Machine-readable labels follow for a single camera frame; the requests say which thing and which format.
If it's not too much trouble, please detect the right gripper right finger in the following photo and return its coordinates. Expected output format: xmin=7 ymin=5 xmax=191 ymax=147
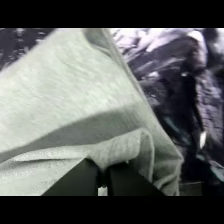
xmin=105 ymin=162 xmax=166 ymax=197

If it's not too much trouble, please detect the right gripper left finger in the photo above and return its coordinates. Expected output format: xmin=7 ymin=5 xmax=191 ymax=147
xmin=41 ymin=157 xmax=102 ymax=197

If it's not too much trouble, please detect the grey garment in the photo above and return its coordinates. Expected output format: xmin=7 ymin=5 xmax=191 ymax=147
xmin=0 ymin=27 xmax=185 ymax=197

